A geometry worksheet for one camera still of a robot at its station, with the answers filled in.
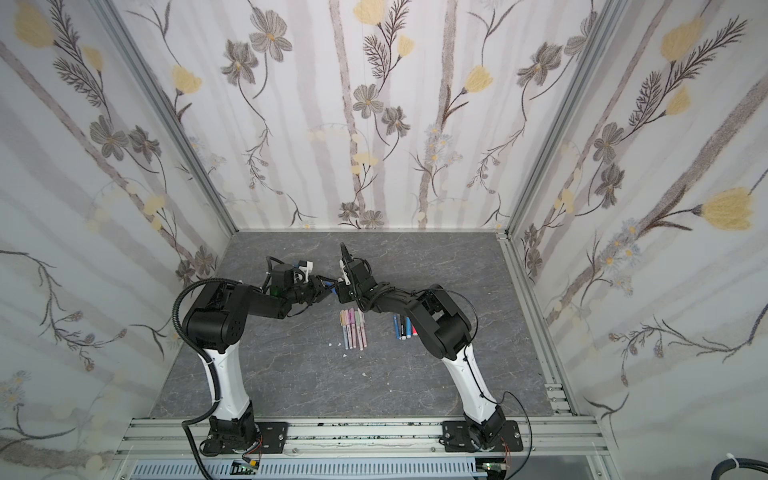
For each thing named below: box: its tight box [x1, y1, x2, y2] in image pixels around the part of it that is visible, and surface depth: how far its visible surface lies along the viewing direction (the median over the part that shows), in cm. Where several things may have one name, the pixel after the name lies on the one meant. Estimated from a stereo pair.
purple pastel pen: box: [349, 308, 357, 349], surface depth 95 cm
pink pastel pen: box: [345, 309, 353, 350], surface depth 95 cm
